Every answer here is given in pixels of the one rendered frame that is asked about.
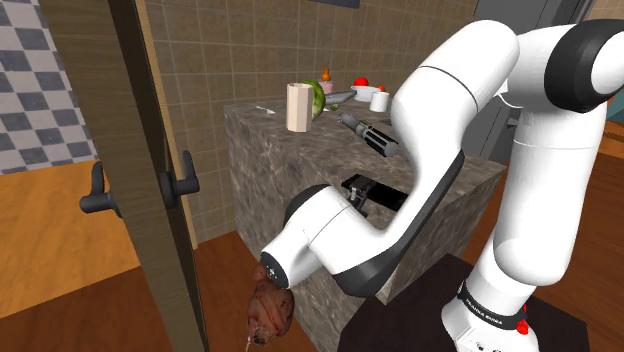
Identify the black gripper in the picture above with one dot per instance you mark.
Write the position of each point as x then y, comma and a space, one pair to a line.
385, 195

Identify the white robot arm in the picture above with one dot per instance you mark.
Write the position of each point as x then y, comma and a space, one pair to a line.
536, 195

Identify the black grey flashlight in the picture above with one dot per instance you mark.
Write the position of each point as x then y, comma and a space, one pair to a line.
375, 138

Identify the white cylindrical cup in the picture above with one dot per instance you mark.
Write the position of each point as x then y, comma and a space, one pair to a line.
379, 102

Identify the grey marble counter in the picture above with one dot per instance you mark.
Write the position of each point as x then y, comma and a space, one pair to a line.
292, 166

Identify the white bowl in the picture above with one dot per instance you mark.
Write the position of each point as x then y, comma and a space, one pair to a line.
365, 93

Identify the grey flat kitchen tool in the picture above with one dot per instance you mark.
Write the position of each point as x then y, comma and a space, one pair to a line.
340, 97

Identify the red tomato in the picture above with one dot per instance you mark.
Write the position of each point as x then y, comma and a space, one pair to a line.
361, 81

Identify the green watermelon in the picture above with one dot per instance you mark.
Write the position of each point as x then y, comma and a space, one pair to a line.
318, 100

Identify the beige faceted cup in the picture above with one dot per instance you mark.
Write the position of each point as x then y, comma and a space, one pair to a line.
299, 109

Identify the dark robot stand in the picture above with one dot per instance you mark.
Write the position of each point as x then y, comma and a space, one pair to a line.
404, 317

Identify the pink orange soap bottle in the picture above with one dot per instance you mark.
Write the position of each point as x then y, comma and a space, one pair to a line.
326, 84

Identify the white spoon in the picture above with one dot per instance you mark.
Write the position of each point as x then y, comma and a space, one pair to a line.
265, 109

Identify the red brown lumpy object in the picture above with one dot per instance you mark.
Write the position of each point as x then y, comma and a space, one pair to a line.
270, 312

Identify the brown wooden door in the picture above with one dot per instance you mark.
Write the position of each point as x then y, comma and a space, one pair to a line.
122, 146

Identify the dark wall picture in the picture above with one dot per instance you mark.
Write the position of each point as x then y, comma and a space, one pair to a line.
336, 2

